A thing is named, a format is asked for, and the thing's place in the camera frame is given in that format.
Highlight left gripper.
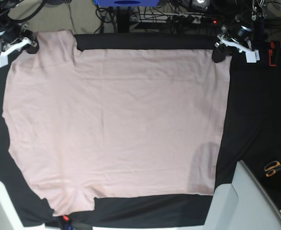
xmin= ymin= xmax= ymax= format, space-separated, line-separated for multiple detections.
xmin=212 ymin=23 xmax=253 ymax=63

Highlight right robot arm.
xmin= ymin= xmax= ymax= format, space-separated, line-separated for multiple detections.
xmin=0 ymin=0 xmax=46 ymax=55

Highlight red and black clamp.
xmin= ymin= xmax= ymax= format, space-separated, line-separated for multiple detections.
xmin=267 ymin=40 xmax=281 ymax=67

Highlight orange handled scissors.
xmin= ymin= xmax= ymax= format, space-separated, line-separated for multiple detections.
xmin=264 ymin=161 xmax=281 ymax=177

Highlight orange blue clamp bottom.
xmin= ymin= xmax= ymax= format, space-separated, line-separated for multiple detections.
xmin=57 ymin=216 xmax=74 ymax=230

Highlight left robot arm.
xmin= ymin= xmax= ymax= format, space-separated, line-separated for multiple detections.
xmin=212 ymin=0 xmax=267 ymax=63

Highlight blue box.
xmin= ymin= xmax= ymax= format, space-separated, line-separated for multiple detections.
xmin=93 ymin=0 xmax=159 ymax=7

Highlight white power strip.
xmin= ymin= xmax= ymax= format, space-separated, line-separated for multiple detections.
xmin=130 ymin=12 xmax=203 ymax=24

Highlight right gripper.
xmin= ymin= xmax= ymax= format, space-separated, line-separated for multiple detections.
xmin=0 ymin=23 xmax=39 ymax=54

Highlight white bin left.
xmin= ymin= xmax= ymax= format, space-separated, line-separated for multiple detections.
xmin=0 ymin=181 xmax=45 ymax=230

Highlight pink T-shirt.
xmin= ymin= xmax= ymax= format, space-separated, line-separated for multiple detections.
xmin=2 ymin=31 xmax=231 ymax=216

